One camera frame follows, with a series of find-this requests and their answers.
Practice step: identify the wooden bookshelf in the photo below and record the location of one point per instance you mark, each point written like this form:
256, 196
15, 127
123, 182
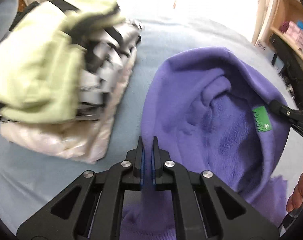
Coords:
289, 7

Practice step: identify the person's right hand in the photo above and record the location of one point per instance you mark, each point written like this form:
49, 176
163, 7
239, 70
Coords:
300, 187

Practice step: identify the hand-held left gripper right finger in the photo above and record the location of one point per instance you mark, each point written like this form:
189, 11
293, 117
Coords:
154, 166

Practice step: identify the stack of pink boxes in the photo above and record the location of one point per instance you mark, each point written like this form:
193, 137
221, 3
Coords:
297, 35

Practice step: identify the small blue box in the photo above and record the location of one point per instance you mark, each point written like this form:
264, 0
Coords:
302, 25

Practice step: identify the light green folded garment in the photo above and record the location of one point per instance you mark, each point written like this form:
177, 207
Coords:
36, 67

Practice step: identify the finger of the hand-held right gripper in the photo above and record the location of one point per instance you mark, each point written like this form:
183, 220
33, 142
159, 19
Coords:
279, 107

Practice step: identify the cream folded garment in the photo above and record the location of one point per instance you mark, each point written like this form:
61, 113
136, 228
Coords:
66, 140

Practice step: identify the grey-blue bed blanket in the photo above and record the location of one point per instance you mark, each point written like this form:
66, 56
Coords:
41, 180

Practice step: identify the purple hoodie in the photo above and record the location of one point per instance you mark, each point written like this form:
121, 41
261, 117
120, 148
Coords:
191, 92

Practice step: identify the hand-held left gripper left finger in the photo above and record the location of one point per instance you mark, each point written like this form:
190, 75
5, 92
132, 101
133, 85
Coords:
141, 166

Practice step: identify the black and white patterned garment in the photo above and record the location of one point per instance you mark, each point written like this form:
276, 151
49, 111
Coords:
109, 62

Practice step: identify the black bag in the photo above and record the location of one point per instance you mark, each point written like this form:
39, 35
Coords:
286, 55

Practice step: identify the white cardboard box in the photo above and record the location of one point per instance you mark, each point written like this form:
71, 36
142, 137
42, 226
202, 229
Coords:
262, 45

